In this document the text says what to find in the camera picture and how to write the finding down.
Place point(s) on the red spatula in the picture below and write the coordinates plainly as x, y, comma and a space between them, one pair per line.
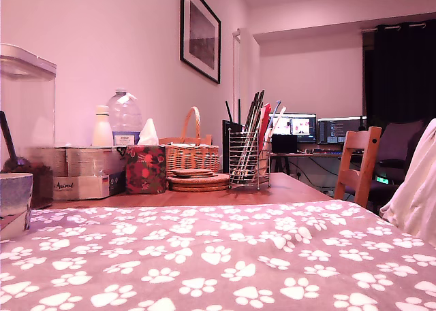
266, 120

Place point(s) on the curtain rod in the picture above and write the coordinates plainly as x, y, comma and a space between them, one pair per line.
392, 27

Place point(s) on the computer monitor with bright windows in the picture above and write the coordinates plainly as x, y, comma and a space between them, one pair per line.
300, 125

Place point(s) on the dark office chair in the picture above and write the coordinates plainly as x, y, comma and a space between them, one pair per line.
396, 144

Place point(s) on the blue grey utensil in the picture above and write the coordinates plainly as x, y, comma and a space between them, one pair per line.
277, 104

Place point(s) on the wooden desk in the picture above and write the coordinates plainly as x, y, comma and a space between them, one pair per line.
307, 155

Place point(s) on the black framed picture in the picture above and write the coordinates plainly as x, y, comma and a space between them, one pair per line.
201, 32

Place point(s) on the red floral tissue box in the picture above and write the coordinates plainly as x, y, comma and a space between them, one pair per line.
145, 169

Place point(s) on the white bottle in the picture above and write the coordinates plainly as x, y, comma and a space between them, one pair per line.
102, 130

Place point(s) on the clear container with white lid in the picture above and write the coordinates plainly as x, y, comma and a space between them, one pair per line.
30, 96

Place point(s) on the square cork coaster stack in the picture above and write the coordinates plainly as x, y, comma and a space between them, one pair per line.
191, 172

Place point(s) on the round cork trivet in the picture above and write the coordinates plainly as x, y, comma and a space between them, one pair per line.
219, 180
198, 188

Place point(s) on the white tissue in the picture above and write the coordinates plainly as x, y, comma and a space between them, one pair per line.
148, 134

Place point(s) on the white utensil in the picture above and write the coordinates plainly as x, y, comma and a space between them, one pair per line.
281, 115

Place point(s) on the blue and white coffee cup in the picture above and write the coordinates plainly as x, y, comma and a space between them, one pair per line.
13, 202

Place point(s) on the black router with antennas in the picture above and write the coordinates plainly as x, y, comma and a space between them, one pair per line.
226, 147

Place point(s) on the computer monitor with dark code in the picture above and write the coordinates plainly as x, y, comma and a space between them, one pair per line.
338, 130

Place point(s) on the pale wooden chair back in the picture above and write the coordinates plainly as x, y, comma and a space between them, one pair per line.
171, 140

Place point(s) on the small black box device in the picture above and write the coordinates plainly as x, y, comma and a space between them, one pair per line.
284, 144

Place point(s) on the shrink-wrapped can tray pack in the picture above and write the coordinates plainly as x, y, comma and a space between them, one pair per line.
86, 168

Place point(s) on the large clear water bottle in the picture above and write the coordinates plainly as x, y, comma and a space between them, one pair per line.
125, 117

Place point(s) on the dark curtain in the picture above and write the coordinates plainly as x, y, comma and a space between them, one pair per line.
402, 76

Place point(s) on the grey paw print cloth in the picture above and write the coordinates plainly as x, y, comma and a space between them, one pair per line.
204, 273

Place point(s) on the white blanket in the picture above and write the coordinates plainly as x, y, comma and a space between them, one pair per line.
416, 195

